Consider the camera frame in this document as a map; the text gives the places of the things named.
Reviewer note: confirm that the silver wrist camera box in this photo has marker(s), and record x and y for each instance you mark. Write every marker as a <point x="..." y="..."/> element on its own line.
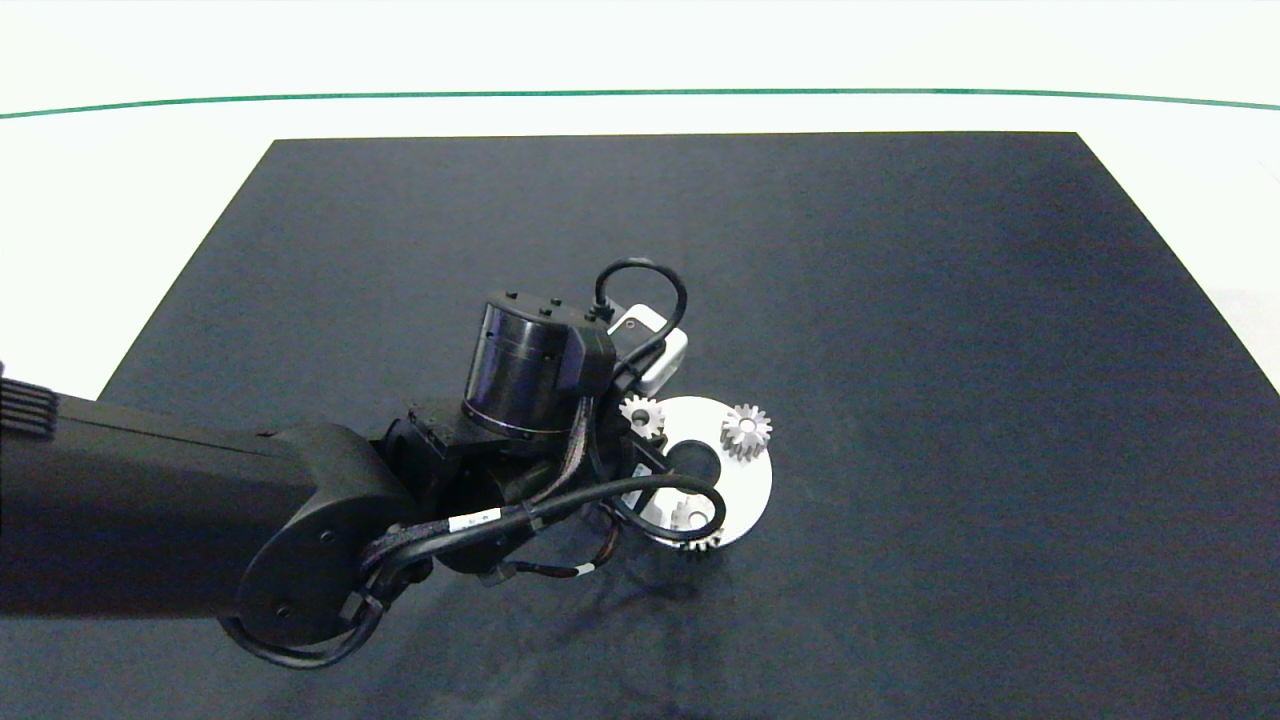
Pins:
<point x="655" y="345"/>

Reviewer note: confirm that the thin green tape line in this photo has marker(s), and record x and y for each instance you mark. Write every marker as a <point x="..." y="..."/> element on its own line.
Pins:
<point x="640" y="92"/>

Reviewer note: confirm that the dark rectangular work mat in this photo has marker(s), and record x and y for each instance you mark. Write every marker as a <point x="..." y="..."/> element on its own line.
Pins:
<point x="900" y="300"/>

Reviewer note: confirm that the small steel planetary gear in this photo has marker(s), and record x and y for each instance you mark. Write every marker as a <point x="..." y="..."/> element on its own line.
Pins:
<point x="633" y="411"/>
<point x="735" y="433"/>
<point x="708" y="546"/>

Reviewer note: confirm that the round white pinned plate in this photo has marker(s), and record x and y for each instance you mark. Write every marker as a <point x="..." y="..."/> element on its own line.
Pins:
<point x="745" y="495"/>

